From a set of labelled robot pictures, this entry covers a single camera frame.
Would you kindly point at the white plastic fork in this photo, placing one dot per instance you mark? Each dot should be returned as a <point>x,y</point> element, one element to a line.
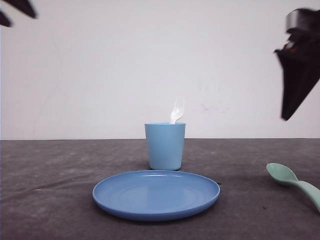
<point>178,110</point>

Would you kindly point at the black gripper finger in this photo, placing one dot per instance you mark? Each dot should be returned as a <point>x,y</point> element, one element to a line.
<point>300,75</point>
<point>4,20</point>
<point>26,7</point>

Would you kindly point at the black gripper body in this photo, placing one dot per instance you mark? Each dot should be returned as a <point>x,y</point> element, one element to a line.
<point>303,27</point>

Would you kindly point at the light blue plastic cup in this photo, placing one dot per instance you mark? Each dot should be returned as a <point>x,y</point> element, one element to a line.
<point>165,145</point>

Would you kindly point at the mint green plastic spoon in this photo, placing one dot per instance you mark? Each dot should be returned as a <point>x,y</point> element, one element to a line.
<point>284,176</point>

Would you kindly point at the blue round plastic plate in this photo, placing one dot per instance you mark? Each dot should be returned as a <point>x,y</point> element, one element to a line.
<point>155,195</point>

